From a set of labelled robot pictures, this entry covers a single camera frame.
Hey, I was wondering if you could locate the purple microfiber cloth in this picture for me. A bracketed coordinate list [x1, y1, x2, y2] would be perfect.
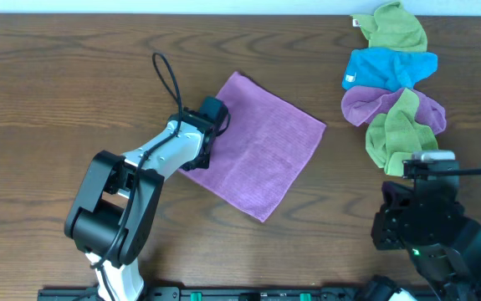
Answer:
[185, 72, 326, 222]

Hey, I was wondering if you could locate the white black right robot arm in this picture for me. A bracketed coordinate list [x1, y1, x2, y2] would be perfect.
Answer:
[371, 176, 481, 300]

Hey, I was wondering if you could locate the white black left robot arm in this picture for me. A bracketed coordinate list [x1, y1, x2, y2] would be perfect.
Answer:
[64, 109, 230, 300]

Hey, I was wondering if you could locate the lower green microfiber cloth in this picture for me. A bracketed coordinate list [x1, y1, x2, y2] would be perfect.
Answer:
[366, 89, 438, 176]

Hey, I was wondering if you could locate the green microfiber cloth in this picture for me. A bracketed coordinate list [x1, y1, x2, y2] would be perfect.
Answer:
[351, 1, 427, 53]
[366, 89, 438, 176]

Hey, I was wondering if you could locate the crumpled purple cloth in pile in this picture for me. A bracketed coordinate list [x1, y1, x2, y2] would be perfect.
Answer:
[341, 86, 448, 135]

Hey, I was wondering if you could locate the blue microfiber cloth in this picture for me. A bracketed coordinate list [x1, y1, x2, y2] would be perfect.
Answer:
[341, 48, 438, 91]

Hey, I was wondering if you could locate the upper green microfiber cloth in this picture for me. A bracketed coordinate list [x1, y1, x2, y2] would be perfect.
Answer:
[351, 1, 427, 53]

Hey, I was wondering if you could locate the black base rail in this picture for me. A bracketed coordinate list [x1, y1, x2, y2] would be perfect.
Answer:
[37, 286, 433, 301]

